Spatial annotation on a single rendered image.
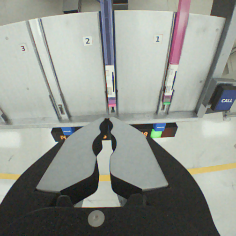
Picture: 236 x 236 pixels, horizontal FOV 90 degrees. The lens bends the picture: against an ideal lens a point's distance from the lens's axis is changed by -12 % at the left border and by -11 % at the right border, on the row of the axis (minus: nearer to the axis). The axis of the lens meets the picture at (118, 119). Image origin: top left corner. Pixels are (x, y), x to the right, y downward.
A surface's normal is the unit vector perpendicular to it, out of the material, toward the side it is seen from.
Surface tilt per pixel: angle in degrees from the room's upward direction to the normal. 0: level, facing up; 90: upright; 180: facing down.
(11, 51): 44
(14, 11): 0
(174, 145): 0
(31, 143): 0
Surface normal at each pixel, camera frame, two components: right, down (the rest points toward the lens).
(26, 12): 0.01, -0.05
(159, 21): 0.04, 0.65
